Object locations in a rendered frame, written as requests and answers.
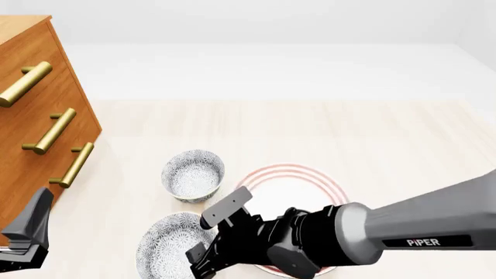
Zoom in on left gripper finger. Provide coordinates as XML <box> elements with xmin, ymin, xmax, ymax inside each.
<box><xmin>1</xmin><ymin>186</ymin><xmax>54</xmax><ymax>243</ymax></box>
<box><xmin>29</xmin><ymin>200</ymin><xmax>54</xmax><ymax>253</ymax></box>

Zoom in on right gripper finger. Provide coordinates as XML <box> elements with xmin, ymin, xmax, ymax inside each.
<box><xmin>191</xmin><ymin>258</ymin><xmax>233</xmax><ymax>279</ymax></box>
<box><xmin>185</xmin><ymin>242</ymin><xmax>210</xmax><ymax>264</ymax></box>

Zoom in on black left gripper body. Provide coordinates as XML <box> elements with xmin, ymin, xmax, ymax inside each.
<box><xmin>0</xmin><ymin>239</ymin><xmax>50</xmax><ymax>273</ymax></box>

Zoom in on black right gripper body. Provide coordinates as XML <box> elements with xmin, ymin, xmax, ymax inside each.
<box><xmin>207</xmin><ymin>206</ymin><xmax>272</xmax><ymax>267</ymax></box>

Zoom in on patterned black and white bowl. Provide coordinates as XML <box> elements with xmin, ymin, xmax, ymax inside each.
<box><xmin>160</xmin><ymin>149</ymin><xmax>226</xmax><ymax>205</ymax></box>
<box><xmin>135</xmin><ymin>212</ymin><xmax>220</xmax><ymax>279</ymax></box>

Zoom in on white plate with red rings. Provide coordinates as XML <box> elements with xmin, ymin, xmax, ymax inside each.
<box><xmin>234</xmin><ymin>162</ymin><xmax>350</xmax><ymax>277</ymax></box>

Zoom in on wooden drawer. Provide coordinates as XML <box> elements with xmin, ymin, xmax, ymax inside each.
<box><xmin>0</xmin><ymin>22</ymin><xmax>75</xmax><ymax>146</ymax></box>
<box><xmin>0</xmin><ymin>74</ymin><xmax>92</xmax><ymax>229</ymax></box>
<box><xmin>7</xmin><ymin>108</ymin><xmax>103</xmax><ymax>223</ymax></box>

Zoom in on wooden cabinet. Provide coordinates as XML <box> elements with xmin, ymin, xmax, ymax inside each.
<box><xmin>0</xmin><ymin>14</ymin><xmax>103</xmax><ymax>248</ymax></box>

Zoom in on brass drawer handle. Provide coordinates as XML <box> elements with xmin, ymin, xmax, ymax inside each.
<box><xmin>0</xmin><ymin>60</ymin><xmax>53</xmax><ymax>109</ymax></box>
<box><xmin>49</xmin><ymin>142</ymin><xmax>95</xmax><ymax>189</ymax></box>
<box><xmin>22</xmin><ymin>107</ymin><xmax>78</xmax><ymax>156</ymax></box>

